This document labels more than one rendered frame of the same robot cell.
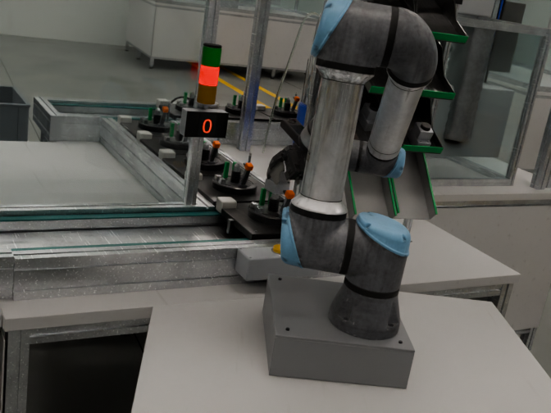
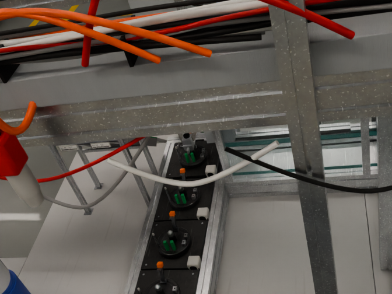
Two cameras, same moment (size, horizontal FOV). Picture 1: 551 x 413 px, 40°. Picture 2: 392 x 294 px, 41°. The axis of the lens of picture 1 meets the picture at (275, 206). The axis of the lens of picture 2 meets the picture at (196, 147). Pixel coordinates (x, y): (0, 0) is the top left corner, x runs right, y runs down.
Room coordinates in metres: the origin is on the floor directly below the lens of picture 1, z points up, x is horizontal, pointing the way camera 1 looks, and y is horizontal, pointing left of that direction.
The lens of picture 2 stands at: (3.15, 1.47, 2.56)
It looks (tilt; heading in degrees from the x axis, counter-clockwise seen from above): 39 degrees down; 231
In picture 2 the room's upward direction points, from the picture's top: 18 degrees counter-clockwise
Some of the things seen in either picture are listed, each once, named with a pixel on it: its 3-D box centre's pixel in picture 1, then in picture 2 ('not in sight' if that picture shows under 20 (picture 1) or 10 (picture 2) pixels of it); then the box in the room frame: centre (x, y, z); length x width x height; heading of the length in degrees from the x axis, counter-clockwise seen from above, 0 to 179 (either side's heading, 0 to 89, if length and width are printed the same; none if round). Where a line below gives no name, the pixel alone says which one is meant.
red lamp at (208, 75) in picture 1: (209, 74); not in sight; (2.00, 0.23, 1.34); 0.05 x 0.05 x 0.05
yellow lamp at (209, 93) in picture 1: (207, 93); not in sight; (2.00, 0.23, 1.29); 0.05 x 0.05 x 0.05
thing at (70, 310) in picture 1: (206, 205); (184, 251); (2.37, 0.23, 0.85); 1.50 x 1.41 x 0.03; 120
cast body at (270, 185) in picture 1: (275, 178); (188, 142); (2.00, 0.01, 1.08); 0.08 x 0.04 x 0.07; 30
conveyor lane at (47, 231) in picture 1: (166, 238); (258, 166); (1.86, 0.28, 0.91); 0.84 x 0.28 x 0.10; 120
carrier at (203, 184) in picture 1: (235, 174); (182, 191); (2.21, 0.14, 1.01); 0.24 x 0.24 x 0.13; 30
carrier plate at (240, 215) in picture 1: (270, 220); (194, 159); (1.99, 0.01, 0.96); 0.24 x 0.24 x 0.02; 30
